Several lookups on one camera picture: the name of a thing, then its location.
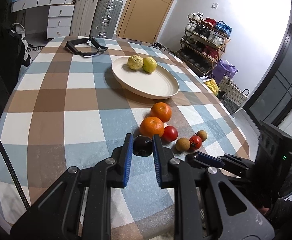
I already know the dark plum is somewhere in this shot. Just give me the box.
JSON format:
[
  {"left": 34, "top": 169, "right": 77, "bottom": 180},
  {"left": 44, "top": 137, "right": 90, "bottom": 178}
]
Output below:
[{"left": 133, "top": 135, "right": 153, "bottom": 157}]

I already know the oval red tomato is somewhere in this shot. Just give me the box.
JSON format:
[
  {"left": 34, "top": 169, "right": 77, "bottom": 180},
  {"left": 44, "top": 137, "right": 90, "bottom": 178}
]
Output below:
[{"left": 189, "top": 135, "right": 202, "bottom": 151}]

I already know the large orange tangerine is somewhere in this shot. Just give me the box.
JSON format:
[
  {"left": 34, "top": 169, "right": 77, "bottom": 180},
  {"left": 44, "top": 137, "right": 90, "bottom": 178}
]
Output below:
[{"left": 139, "top": 116, "right": 164, "bottom": 138}]

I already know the round red tomato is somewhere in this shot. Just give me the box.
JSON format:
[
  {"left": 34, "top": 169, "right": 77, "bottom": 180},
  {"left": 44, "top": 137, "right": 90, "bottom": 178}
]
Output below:
[{"left": 161, "top": 126, "right": 179, "bottom": 142}]

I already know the small orange tangerine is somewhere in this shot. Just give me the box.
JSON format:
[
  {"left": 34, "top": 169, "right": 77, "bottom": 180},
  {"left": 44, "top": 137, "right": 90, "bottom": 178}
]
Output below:
[{"left": 150, "top": 102, "right": 172, "bottom": 122}]

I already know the yellow smooth passion fruit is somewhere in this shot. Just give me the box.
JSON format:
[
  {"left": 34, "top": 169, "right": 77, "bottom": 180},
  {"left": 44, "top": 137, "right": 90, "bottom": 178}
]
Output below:
[{"left": 143, "top": 56, "right": 157, "bottom": 73}]

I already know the green wrinkled passion fruit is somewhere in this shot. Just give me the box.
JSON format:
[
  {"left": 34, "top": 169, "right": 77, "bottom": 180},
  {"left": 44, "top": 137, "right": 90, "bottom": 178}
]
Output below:
[{"left": 127, "top": 55, "right": 143, "bottom": 70}]

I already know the cream round plate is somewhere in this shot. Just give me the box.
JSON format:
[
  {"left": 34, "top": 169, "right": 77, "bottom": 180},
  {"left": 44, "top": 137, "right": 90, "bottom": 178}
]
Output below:
[{"left": 111, "top": 56, "right": 180, "bottom": 99}]

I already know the woven laundry basket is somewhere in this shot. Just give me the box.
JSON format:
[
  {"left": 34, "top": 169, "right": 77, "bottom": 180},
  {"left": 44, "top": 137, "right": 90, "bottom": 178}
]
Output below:
[{"left": 219, "top": 75, "right": 250, "bottom": 115}]

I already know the checkered tablecloth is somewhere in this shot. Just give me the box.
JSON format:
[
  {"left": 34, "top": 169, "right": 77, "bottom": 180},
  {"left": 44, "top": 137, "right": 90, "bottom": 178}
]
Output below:
[{"left": 0, "top": 37, "right": 249, "bottom": 239}]

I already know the purple bag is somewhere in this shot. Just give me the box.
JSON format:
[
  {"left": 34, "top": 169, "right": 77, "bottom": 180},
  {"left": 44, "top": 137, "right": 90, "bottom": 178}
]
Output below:
[{"left": 212, "top": 59, "right": 238, "bottom": 85}]

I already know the wooden shoe rack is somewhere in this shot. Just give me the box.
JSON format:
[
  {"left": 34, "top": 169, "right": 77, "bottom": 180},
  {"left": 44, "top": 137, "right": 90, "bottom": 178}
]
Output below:
[{"left": 176, "top": 18, "right": 232, "bottom": 77}]

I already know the silver suitcase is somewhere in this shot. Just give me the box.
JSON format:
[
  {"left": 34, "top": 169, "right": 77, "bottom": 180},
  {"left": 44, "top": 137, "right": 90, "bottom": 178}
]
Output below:
[{"left": 90, "top": 0, "right": 123, "bottom": 39}]

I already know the wooden door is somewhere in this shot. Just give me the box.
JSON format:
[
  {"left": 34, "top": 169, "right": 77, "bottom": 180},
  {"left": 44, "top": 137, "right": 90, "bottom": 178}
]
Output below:
[{"left": 116, "top": 0, "right": 174, "bottom": 43}]

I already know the beige suitcase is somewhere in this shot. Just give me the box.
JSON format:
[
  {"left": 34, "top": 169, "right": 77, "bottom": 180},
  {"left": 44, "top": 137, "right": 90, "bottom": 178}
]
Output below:
[{"left": 70, "top": 0, "right": 98, "bottom": 36}]

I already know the white drawer desk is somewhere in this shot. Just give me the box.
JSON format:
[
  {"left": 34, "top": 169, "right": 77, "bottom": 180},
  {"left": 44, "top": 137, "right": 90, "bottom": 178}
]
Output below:
[{"left": 11, "top": 0, "right": 75, "bottom": 39}]

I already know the pile of black clothes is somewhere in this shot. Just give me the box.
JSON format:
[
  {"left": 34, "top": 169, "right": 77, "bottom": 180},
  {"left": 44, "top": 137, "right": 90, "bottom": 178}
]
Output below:
[{"left": 0, "top": 23, "right": 31, "bottom": 118}]

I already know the black plastic frame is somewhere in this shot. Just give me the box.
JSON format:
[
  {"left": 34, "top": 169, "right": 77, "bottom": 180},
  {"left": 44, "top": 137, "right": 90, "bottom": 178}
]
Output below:
[{"left": 65, "top": 37, "right": 108, "bottom": 57}]

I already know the black braided cable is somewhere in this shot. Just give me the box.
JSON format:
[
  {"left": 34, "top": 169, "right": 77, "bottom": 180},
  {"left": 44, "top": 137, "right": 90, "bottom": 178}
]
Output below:
[{"left": 0, "top": 119, "right": 32, "bottom": 212}]

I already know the white wall switch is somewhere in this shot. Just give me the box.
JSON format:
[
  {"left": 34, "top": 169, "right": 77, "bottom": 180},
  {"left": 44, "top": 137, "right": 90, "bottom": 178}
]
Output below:
[{"left": 212, "top": 3, "right": 218, "bottom": 9}]

